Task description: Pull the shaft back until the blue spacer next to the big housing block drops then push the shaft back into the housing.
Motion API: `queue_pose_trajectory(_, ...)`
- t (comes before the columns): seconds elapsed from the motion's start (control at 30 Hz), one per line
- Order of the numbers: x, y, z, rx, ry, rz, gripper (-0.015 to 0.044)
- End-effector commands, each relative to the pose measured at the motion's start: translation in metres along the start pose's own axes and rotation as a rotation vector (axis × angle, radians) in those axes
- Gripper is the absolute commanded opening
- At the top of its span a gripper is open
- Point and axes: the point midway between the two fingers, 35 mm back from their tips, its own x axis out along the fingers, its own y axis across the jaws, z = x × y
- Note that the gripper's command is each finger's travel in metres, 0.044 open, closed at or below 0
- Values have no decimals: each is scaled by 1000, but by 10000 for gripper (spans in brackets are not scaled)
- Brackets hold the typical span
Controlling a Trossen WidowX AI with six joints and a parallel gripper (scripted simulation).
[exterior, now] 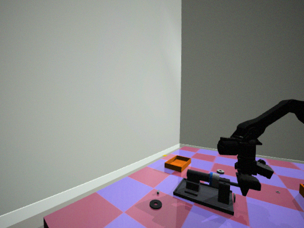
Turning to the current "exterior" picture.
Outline orange open-top tray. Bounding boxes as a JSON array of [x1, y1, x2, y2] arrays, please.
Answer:
[[165, 155, 192, 172]]

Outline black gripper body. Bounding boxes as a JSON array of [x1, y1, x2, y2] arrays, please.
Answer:
[[235, 155, 261, 191]]

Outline grey flat washer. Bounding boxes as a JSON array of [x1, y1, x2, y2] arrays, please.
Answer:
[[217, 169, 224, 174]]

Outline black flat ring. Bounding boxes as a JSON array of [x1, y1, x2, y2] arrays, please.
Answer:
[[150, 199, 162, 209]]

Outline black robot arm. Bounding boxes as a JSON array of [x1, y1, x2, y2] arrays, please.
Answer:
[[217, 99, 304, 179]]

